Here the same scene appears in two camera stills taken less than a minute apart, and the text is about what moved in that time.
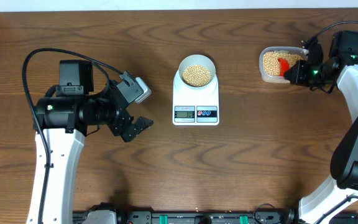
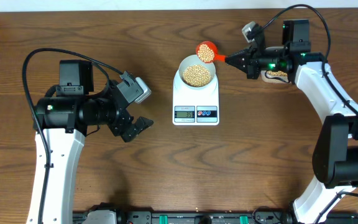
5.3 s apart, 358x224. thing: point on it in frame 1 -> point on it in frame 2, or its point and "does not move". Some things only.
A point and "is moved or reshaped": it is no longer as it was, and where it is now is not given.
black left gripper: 122,118 does not move
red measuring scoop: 284,66 is moved or reshaped
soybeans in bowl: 196,75 does not move
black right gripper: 298,77 -> 250,65
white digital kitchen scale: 195,107 does not move
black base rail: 275,216 does not move
